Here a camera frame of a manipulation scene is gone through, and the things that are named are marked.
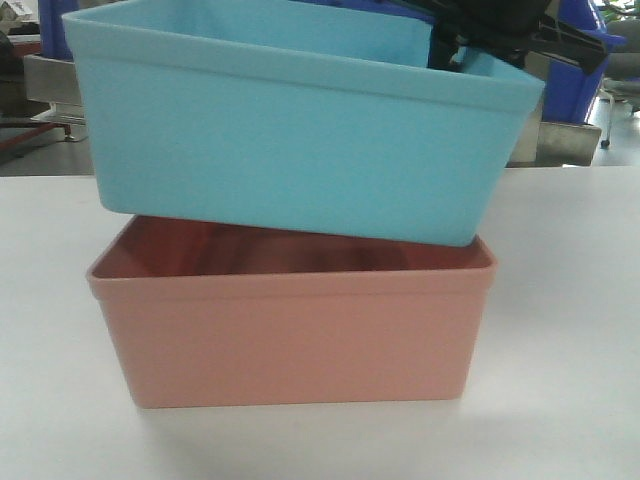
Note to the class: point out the large blue crate right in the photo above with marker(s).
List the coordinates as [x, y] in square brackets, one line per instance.
[570, 92]

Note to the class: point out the pink plastic box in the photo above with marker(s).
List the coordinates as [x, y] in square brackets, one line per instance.
[208, 314]

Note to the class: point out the large blue crate left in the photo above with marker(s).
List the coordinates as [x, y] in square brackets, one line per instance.
[53, 40]

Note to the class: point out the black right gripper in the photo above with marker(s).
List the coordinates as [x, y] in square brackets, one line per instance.
[509, 26]

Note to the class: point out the light blue plastic box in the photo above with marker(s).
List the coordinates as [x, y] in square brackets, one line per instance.
[294, 116]

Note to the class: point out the large blue crate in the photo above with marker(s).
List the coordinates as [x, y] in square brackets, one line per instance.
[53, 40]
[570, 92]

